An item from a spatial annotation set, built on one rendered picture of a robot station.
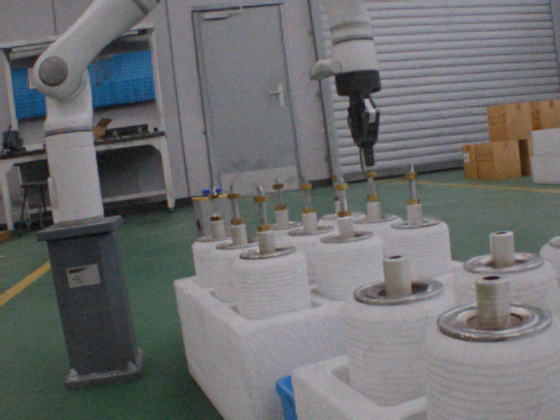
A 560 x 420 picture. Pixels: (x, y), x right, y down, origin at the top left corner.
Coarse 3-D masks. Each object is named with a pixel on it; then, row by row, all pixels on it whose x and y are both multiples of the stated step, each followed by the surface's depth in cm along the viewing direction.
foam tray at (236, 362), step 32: (192, 288) 92; (448, 288) 76; (192, 320) 90; (224, 320) 71; (288, 320) 68; (320, 320) 69; (192, 352) 95; (224, 352) 73; (256, 352) 66; (288, 352) 68; (320, 352) 69; (224, 384) 76; (256, 384) 66; (224, 416) 80; (256, 416) 66
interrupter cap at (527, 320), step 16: (512, 304) 37; (528, 304) 36; (448, 320) 36; (464, 320) 36; (512, 320) 35; (528, 320) 34; (544, 320) 33; (448, 336) 34; (464, 336) 33; (480, 336) 32; (496, 336) 32; (512, 336) 31; (528, 336) 31
